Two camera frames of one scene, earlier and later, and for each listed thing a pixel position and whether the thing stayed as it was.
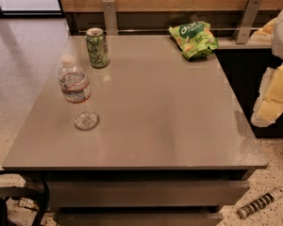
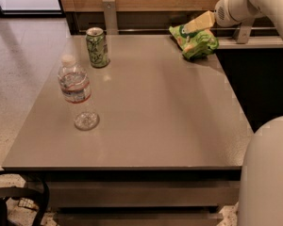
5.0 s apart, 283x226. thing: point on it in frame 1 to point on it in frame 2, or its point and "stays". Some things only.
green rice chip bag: [195, 40] stays
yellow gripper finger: [275, 94] to [231, 9]
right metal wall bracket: [245, 25] stays
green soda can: [97, 48] stays
